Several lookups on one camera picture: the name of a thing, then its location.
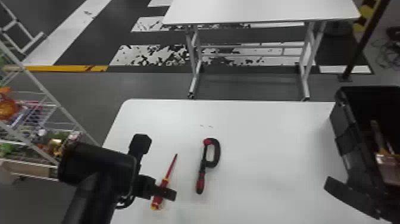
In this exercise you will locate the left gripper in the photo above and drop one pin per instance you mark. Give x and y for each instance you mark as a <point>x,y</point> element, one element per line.
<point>145,187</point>

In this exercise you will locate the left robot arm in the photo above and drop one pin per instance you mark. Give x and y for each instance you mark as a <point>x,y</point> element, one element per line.
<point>93,175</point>

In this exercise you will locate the red yellow screwdriver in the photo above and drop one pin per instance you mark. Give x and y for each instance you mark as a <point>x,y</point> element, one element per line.
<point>170,169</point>

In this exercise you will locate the red black clamp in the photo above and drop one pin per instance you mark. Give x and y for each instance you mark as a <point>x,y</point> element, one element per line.
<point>206,162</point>

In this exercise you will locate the orange snack packet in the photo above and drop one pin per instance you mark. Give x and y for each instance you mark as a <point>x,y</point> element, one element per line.
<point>7,106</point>

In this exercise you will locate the black tool box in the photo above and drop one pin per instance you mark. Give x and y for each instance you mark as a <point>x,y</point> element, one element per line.
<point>353,137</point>

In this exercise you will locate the white side table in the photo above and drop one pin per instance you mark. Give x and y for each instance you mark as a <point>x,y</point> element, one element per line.
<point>259,11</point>

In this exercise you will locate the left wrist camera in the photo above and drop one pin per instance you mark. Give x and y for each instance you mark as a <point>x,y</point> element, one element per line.
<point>139,145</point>

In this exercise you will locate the yellow black striped post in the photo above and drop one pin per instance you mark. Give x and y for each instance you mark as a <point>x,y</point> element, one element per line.
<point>364,34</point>

